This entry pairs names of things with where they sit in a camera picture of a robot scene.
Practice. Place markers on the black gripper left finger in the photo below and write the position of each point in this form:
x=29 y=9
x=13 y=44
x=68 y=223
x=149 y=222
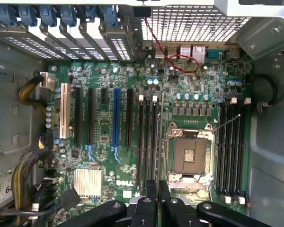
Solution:
x=142 y=212

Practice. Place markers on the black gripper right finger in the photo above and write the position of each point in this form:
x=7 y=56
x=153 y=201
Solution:
x=175 y=215

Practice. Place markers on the black RAM slot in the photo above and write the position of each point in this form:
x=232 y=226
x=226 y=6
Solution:
x=236 y=151
x=140 y=142
x=230 y=146
x=153 y=142
x=147 y=142
x=223 y=146

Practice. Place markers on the silver finned heat sink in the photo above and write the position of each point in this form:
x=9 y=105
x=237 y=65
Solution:
x=87 y=182

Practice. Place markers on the silver CPU socket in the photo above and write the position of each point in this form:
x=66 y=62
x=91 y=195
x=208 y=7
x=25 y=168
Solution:
x=190 y=154

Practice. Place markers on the long black expansion slot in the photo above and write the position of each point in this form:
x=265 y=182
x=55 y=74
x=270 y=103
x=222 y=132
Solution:
x=129 y=118
x=78 y=116
x=91 y=116

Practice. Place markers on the green Dell motherboard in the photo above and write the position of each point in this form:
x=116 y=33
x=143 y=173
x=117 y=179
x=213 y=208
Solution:
x=109 y=123

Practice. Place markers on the blue expansion slot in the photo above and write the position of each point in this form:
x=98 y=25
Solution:
x=116 y=118

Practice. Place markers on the thin metal locking lever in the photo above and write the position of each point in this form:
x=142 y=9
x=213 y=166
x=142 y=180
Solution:
x=227 y=123

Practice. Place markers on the grey metal PC case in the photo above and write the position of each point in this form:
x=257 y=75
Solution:
x=269 y=142

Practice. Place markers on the short black expansion slot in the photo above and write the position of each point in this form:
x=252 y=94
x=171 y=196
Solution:
x=104 y=96

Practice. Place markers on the white expansion slot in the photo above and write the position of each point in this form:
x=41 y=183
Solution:
x=65 y=111

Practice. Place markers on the power supply with white label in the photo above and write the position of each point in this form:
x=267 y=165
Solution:
x=0 y=191

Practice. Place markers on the white power connector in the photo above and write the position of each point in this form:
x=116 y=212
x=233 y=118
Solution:
x=48 y=81

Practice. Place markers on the silver network port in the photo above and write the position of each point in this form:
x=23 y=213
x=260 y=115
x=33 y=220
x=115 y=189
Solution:
x=198 y=53

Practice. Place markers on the blue serial port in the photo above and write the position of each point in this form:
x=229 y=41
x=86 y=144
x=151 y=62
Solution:
x=215 y=54

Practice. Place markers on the blue slot cover clip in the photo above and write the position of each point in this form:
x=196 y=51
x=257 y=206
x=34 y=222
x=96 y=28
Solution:
x=91 y=13
x=6 y=14
x=49 y=14
x=69 y=15
x=28 y=14
x=111 y=15

